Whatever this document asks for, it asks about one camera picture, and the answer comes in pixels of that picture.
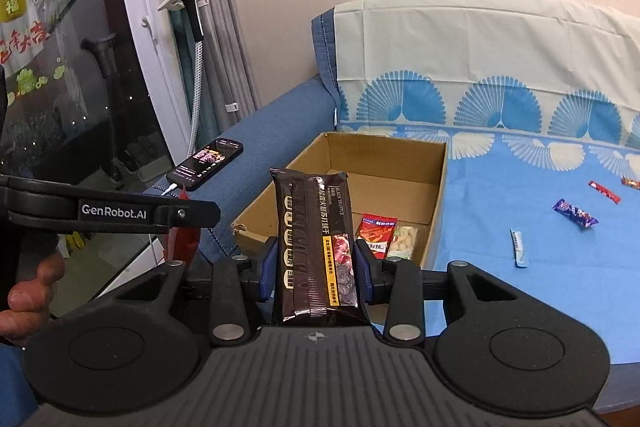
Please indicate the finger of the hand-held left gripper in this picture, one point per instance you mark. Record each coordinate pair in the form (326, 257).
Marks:
(195, 214)

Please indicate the small red stick packet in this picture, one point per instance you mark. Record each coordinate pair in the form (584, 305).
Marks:
(604, 192)

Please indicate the green white nut packet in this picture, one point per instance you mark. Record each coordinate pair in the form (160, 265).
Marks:
(404, 242)

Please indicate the cardboard box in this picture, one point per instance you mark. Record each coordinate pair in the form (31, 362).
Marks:
(390, 167)

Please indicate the purple candy wrapper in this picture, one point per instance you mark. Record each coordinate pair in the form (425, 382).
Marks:
(575, 213)

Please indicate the blue sofa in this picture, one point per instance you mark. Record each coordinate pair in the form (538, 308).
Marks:
(280, 122)

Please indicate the person's left hand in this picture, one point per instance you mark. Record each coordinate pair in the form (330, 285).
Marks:
(30, 302)

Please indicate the black smartphone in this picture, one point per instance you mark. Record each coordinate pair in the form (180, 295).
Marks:
(205, 162)

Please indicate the dark brown biscuit packet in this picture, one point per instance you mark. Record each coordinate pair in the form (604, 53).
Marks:
(310, 247)

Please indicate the blue fan print sheet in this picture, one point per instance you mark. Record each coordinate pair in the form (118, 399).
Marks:
(500, 187)

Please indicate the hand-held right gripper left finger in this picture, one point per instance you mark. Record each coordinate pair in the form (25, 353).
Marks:
(269, 267)

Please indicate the red spicy strip packet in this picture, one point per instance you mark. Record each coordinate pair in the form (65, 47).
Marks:
(377, 232)

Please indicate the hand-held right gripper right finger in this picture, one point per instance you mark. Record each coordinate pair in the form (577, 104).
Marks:
(362, 272)

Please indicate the white curtain clip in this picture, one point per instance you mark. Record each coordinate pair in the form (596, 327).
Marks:
(231, 107)

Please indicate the blue denim clothing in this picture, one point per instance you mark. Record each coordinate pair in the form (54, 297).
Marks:
(12, 387)

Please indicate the small brown red candy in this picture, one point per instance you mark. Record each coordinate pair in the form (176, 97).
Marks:
(631, 183)

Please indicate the thin white blue stick packet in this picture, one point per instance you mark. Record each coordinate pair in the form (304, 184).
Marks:
(518, 247)

